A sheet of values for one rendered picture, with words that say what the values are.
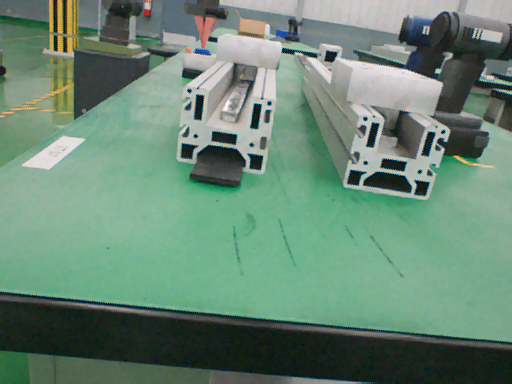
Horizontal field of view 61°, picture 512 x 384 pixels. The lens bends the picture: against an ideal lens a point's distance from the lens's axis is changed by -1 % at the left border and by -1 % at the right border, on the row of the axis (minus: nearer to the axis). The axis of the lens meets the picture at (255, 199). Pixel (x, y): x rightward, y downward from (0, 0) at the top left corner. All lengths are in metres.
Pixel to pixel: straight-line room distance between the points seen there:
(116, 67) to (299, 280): 1.23
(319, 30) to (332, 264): 12.19
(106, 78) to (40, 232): 1.16
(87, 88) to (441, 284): 1.30
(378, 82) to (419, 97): 0.05
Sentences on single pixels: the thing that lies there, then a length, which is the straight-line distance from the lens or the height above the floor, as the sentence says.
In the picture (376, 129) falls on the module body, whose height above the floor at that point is 0.85.
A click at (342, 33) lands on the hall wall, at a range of 12.61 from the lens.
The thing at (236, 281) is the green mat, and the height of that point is 0.78.
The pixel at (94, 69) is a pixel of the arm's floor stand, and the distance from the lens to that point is 1.49.
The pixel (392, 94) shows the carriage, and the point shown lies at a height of 0.88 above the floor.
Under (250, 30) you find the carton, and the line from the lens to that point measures 3.46.
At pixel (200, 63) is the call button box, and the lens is 1.13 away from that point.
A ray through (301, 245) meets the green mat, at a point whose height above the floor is 0.78.
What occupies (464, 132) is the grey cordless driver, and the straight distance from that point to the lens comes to 0.80.
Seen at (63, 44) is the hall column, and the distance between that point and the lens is 7.63.
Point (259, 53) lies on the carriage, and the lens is 0.79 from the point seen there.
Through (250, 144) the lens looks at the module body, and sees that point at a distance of 0.50.
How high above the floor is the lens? 0.94
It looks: 22 degrees down
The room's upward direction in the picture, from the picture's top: 9 degrees clockwise
